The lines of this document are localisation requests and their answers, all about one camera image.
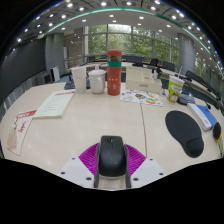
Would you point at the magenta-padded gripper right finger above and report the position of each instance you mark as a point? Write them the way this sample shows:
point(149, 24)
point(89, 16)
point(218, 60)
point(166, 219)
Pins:
point(136, 160)

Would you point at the red bottle with green band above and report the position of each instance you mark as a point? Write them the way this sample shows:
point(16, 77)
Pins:
point(114, 76)

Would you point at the blue and white book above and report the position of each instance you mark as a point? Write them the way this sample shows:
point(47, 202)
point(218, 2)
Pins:
point(203, 116)

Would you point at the ceiling lights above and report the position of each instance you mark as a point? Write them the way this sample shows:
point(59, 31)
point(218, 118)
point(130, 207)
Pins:
point(103, 4)

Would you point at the white booklet with red header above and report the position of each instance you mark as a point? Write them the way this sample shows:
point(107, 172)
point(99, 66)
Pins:
point(53, 104)

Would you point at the black handheld microphone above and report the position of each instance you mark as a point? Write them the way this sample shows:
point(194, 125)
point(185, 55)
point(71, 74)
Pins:
point(217, 130)

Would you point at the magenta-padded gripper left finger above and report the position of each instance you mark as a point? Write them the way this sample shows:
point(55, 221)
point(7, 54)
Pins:
point(87, 160)

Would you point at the red and white leaflet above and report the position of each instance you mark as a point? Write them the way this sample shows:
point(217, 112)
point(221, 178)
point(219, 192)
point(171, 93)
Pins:
point(20, 131)

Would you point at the white cardboard box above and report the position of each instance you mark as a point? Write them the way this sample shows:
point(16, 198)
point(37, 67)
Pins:
point(143, 81)

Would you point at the colourful sticker sheet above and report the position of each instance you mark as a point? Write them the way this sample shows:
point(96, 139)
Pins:
point(141, 98)

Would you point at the green printed paper cup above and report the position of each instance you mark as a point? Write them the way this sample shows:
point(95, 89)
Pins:
point(174, 90)

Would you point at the black computer mouse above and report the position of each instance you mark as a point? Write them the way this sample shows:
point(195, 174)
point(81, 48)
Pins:
point(112, 155)

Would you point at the white lidded mug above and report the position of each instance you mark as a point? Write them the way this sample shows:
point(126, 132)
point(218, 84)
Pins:
point(96, 82)

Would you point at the dark office chairs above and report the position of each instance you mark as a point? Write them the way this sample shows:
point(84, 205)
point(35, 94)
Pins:
point(168, 65)

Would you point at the black mouse pad with wrist rest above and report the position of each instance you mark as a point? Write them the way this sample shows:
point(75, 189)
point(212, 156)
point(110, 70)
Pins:
point(183, 130)

